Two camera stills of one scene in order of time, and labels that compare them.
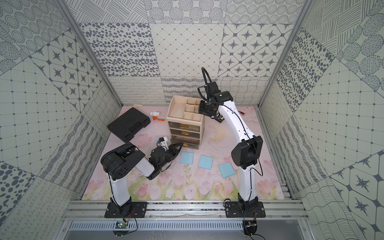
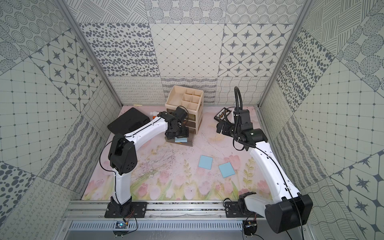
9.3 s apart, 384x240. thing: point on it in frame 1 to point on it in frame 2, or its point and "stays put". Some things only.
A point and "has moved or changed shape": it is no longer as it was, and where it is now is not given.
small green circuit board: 120,224 stays put
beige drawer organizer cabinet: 183,118 has moved or changed shape
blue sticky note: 186,157 to 181,140
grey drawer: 187,142 has moved or changed shape
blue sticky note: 226,169 stays put
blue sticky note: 205,162 stays put
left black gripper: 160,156 to 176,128
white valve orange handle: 155,114 stays put
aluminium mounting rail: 184,210 stays put
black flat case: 128,123 stays put
